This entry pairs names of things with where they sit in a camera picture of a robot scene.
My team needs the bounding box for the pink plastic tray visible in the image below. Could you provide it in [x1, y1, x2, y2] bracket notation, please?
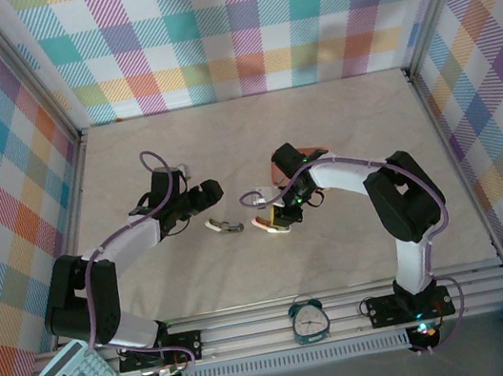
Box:
[265, 140, 334, 187]

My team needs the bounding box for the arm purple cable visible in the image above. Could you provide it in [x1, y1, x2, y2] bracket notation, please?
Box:
[233, 136, 475, 376]
[57, 146, 216, 376]

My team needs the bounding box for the pink white stapler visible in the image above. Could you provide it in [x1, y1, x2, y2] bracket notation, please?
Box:
[250, 211, 284, 240]

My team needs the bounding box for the teal alarm clock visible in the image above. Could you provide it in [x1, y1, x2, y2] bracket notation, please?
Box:
[284, 290, 334, 349]

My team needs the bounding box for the white slotted cable duct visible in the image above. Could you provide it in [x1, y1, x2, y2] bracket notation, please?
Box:
[123, 328, 412, 376]

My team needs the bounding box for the aluminium side rail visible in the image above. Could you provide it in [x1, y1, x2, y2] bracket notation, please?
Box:
[20, 127, 123, 350]
[403, 56, 503, 281]

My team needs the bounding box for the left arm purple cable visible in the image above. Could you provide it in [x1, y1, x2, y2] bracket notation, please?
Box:
[57, 146, 216, 376]

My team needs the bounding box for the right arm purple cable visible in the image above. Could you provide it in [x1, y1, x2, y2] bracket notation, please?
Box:
[233, 136, 475, 376]

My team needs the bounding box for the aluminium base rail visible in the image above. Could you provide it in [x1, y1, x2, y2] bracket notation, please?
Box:
[24, 256, 503, 376]

